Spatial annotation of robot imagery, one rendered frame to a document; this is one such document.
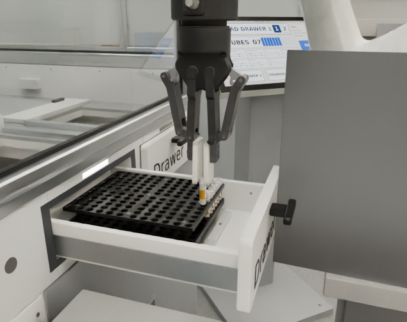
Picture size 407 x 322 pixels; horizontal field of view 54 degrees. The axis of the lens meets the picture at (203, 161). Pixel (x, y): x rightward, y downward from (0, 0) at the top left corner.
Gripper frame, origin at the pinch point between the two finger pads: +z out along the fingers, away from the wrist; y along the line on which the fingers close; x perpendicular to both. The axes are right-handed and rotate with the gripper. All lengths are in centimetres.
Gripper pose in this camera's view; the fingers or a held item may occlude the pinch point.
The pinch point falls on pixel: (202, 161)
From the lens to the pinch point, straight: 62.1
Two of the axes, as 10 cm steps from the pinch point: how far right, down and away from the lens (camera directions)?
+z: -0.1, 9.4, 3.4
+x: 3.1, -3.2, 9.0
